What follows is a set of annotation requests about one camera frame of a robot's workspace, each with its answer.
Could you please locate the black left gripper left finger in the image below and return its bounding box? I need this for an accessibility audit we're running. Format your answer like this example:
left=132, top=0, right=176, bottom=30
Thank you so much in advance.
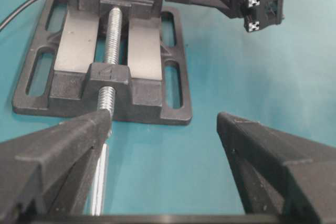
left=1, top=110, right=111, bottom=223

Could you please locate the black metal bench vise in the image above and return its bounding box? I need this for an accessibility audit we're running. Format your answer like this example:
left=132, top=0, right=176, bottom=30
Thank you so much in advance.
left=12, top=0, right=193, bottom=216

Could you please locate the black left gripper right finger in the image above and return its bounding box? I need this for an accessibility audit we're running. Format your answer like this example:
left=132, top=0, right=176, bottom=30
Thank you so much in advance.
left=216, top=112, right=335, bottom=223

